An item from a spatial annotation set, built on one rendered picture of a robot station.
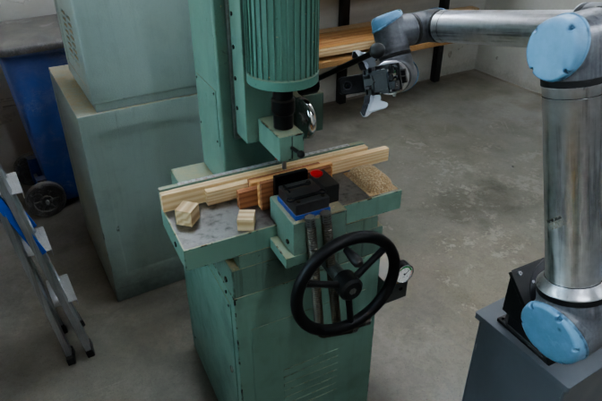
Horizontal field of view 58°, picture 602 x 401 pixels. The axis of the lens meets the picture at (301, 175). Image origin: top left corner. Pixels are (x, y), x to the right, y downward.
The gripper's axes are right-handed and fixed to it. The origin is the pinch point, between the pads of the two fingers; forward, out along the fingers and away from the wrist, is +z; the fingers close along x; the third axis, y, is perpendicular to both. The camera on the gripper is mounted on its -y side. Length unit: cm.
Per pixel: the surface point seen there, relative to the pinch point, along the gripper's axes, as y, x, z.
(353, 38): -82, -28, -239
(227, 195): -36.4, 22.3, 7.1
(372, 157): -7.8, 21.5, -26.6
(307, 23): -6.1, -15.0, 7.6
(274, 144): -23.7, 11.5, 0.6
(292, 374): -35, 80, -5
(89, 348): -128, 82, -14
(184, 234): -39, 28, 23
